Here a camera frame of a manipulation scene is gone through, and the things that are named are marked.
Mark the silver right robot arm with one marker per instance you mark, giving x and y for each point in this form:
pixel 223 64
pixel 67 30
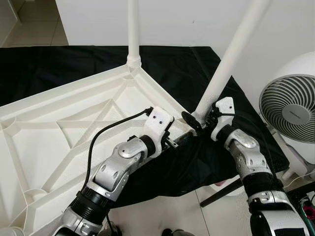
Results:
pixel 251 157

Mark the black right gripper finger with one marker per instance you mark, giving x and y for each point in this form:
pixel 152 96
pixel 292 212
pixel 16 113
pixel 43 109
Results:
pixel 189 119

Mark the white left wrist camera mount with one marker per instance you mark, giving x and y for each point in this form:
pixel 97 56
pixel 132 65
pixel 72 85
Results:
pixel 160 120

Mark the grey robot foot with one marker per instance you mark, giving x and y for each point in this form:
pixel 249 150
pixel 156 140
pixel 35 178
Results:
pixel 174 233
pixel 112 230

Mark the black metal table leg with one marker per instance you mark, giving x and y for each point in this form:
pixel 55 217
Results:
pixel 221 194

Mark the white plastic table top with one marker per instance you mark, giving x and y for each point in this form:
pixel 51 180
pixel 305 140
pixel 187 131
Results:
pixel 39 147

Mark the grey right robot foot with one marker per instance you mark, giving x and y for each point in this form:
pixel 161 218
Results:
pixel 174 233

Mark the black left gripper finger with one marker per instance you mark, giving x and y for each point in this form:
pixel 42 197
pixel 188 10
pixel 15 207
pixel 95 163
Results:
pixel 182 140

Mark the black tablecloth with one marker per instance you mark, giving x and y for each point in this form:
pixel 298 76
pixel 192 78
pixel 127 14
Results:
pixel 197 162

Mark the grey left robot foot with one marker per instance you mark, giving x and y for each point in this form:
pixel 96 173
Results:
pixel 112 230

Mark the white plastic table leg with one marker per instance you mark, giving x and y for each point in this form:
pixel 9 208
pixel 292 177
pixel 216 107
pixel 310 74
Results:
pixel 231 54
pixel 10 232
pixel 133 29

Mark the white round fan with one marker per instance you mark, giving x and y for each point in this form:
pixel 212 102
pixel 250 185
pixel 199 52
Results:
pixel 290 110

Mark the pink hair dryer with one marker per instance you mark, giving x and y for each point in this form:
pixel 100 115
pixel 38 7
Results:
pixel 310 212

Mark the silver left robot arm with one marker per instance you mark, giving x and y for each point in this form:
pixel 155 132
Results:
pixel 113 167

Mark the white stool with pink seat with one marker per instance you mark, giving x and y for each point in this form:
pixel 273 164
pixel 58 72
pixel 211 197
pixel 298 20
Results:
pixel 220 183

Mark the black shelf rack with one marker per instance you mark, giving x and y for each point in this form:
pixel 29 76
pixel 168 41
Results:
pixel 298 187

